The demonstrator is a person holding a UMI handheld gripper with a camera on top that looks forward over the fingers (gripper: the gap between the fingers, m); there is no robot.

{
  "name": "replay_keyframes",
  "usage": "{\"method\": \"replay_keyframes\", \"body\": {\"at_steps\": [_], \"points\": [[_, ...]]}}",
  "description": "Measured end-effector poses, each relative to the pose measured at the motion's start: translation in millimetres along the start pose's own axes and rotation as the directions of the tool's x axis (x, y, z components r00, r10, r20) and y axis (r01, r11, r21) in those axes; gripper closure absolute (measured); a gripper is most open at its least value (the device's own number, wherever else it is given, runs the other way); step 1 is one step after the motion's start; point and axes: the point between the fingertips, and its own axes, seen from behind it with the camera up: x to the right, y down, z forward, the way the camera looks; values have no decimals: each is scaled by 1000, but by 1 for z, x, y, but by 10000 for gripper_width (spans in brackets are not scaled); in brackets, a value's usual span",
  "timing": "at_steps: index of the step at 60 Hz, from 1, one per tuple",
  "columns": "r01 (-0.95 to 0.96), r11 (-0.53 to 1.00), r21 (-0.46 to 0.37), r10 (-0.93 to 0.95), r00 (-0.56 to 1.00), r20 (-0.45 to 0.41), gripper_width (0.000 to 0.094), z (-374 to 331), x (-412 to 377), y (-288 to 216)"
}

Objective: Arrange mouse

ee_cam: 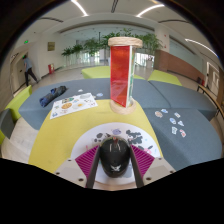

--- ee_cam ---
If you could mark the lime green seat block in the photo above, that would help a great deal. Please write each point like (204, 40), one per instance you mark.
(18, 101)
(1, 137)
(165, 77)
(96, 72)

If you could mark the golden wall plaque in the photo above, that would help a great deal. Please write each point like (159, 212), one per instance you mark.
(51, 46)

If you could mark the row of potted green plants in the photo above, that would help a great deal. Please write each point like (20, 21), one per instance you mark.
(90, 45)

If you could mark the black computer mouse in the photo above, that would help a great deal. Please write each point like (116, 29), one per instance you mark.
(115, 156)

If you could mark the dark blue folded umbrella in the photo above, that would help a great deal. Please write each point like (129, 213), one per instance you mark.
(51, 96)

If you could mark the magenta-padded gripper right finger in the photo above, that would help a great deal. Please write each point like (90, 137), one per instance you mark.
(159, 170)

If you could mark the wooden chair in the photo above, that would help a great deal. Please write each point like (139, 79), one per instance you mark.
(213, 100)

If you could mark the red fire extinguisher box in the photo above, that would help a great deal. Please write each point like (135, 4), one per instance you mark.
(51, 68)

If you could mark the grey upholstered seat block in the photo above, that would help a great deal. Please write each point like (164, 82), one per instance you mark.
(196, 146)
(33, 111)
(180, 96)

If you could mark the brown wooden counter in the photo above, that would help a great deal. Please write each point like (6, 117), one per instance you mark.
(180, 65)

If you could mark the white sticker sheet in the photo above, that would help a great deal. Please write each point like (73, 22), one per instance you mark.
(73, 106)

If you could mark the green exit sign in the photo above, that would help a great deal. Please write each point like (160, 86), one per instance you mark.
(25, 41)

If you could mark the dark grey cube stool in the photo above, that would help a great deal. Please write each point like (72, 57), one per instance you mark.
(6, 123)

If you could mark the person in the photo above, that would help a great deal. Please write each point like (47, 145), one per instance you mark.
(29, 68)

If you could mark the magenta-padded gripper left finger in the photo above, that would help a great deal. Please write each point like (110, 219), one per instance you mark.
(70, 170)

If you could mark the ceiling strip lights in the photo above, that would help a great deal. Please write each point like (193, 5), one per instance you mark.
(79, 6)

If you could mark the group of small loose stickers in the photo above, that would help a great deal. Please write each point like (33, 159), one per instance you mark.
(173, 121)

